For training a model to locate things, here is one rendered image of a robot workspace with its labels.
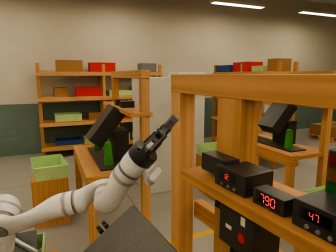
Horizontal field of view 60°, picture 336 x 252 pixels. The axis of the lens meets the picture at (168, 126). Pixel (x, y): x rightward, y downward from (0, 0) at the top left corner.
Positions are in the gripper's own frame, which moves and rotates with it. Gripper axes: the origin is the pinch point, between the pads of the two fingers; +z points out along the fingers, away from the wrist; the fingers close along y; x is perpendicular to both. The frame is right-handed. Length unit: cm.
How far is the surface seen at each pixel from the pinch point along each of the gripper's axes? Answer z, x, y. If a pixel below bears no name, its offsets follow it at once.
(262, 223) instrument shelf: -7.7, 38.8, 8.9
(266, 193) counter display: -1.8, 34.8, 13.9
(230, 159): -7.8, 24.3, 32.9
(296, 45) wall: 124, 107, 1045
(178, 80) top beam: -8, -14, 70
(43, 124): -392, -234, 472
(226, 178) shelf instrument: -11.7, 26.4, 26.0
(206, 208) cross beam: -45, 40, 62
